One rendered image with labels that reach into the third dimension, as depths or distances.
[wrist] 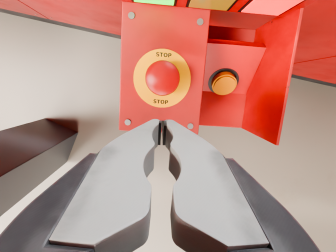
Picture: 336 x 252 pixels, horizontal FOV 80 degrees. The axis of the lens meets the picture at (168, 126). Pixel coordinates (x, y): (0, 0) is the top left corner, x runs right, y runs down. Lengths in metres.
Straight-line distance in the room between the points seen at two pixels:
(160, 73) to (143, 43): 0.05
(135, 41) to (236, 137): 0.95
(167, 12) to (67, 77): 0.91
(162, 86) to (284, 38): 0.16
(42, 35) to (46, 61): 0.12
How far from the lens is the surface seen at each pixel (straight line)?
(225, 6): 0.27
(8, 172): 0.73
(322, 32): 0.57
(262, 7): 0.27
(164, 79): 0.23
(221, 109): 0.35
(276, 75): 0.30
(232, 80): 0.33
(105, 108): 1.08
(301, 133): 1.32
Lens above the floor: 1.04
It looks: 79 degrees down
